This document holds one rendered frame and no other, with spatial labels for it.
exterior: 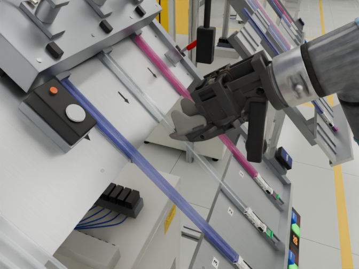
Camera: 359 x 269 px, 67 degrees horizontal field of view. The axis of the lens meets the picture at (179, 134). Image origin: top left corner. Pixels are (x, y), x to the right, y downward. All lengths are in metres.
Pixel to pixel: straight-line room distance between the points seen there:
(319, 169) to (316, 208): 0.34
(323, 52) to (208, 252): 0.34
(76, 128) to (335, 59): 0.31
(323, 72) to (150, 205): 0.61
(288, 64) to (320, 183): 1.60
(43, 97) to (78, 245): 0.46
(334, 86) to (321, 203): 1.47
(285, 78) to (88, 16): 0.29
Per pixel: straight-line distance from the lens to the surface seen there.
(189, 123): 0.45
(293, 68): 0.38
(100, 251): 0.72
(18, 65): 0.37
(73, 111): 0.35
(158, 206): 0.82
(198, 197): 1.66
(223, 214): 0.54
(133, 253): 0.75
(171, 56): 0.63
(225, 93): 0.40
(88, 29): 0.44
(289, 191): 0.76
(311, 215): 1.74
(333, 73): 0.37
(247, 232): 0.59
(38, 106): 0.36
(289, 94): 0.38
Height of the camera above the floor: 1.26
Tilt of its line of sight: 37 degrees down
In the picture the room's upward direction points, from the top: straight up
